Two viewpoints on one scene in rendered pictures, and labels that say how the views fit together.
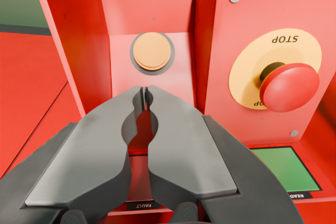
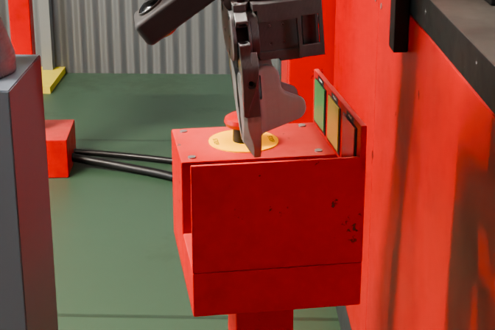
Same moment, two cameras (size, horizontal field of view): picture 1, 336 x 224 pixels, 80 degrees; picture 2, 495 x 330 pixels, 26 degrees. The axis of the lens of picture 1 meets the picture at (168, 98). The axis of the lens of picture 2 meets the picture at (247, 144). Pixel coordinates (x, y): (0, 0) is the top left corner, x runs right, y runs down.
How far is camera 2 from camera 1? 97 cm
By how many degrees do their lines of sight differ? 68
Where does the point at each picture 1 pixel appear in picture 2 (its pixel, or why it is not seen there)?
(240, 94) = (264, 146)
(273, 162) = (319, 111)
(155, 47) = not seen: hidden behind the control
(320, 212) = (436, 92)
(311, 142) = (417, 181)
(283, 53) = (226, 140)
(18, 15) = not seen: outside the picture
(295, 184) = (317, 88)
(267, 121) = (292, 135)
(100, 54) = (257, 225)
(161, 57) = not seen: hidden behind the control
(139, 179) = (348, 141)
